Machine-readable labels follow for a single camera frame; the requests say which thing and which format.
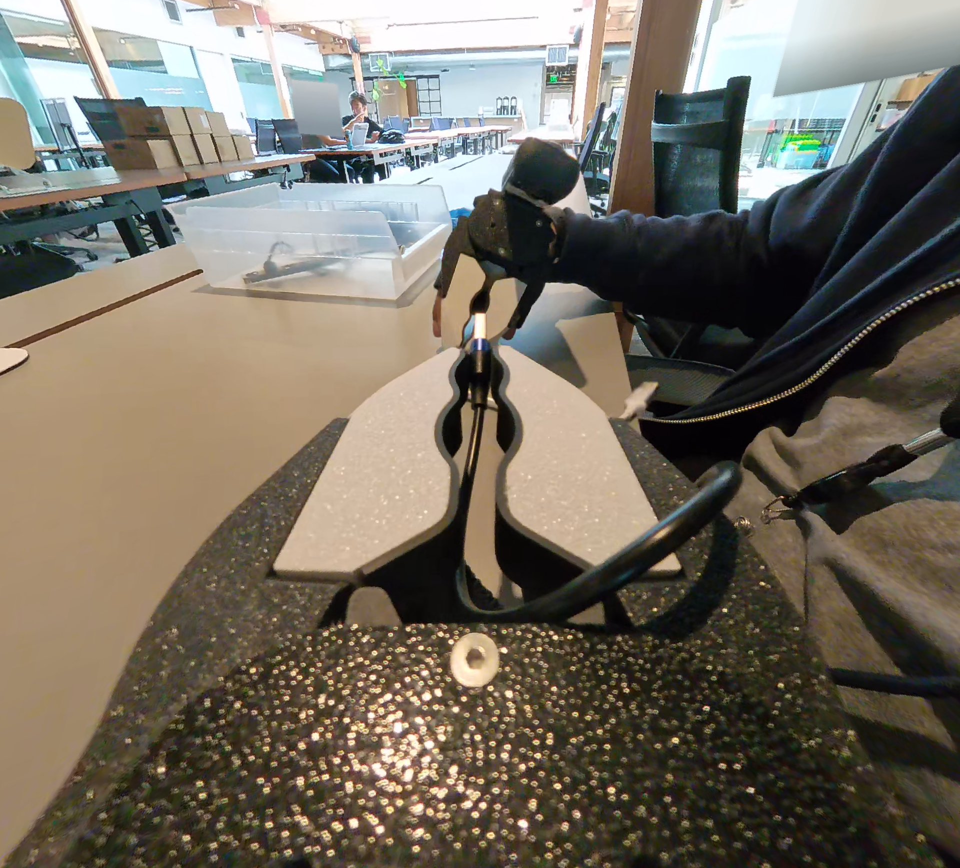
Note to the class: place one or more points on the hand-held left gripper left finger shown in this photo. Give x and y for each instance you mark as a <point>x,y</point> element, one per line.
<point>375,486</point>

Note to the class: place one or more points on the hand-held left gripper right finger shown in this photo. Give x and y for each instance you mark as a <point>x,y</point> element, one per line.
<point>578,486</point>

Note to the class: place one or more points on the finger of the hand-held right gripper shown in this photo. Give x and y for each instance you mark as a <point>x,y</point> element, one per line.
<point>450,291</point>
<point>525,301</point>

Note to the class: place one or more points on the clear plastic bin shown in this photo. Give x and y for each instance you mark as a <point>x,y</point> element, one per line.
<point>375,231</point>

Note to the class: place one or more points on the grey usb hub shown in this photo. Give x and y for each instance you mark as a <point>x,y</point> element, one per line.
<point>300,268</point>

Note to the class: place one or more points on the person's right forearm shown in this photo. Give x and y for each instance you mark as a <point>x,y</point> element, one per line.
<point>675,261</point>

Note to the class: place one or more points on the black office chair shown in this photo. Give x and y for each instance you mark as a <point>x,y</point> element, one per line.
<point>698,133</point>

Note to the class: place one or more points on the person's torso in dark jacket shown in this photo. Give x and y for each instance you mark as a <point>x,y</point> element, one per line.
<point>870,538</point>

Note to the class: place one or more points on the row of cardboard boxes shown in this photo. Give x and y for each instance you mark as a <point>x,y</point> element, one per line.
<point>165,136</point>

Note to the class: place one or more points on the white stand with clear arms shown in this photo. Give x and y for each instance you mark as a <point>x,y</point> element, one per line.
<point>11,360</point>

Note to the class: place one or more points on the beige chair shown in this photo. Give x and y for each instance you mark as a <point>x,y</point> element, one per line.
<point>15,133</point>

